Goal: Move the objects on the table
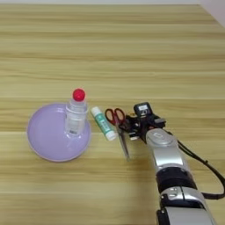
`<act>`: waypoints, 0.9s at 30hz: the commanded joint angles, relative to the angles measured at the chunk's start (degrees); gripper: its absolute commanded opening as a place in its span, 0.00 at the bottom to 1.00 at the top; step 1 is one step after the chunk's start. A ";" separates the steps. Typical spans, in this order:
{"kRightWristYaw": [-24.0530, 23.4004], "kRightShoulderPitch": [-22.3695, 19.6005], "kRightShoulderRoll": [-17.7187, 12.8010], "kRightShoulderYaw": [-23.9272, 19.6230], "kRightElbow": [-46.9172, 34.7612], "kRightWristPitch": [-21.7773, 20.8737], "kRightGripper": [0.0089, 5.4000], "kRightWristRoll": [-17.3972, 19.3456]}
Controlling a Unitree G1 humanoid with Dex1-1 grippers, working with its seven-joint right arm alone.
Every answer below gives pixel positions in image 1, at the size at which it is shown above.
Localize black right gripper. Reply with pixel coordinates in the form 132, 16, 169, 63
118, 113, 168, 144

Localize white green glue stick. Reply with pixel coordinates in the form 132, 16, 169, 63
90, 106, 118, 142

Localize clear bottle red cap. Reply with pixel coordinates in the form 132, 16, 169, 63
63, 88, 90, 139

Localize purple round plate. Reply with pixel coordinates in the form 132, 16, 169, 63
26, 102, 92, 163

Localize red handled scissors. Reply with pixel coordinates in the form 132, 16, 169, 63
104, 107, 131, 161

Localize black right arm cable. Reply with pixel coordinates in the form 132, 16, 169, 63
167, 131, 225, 200

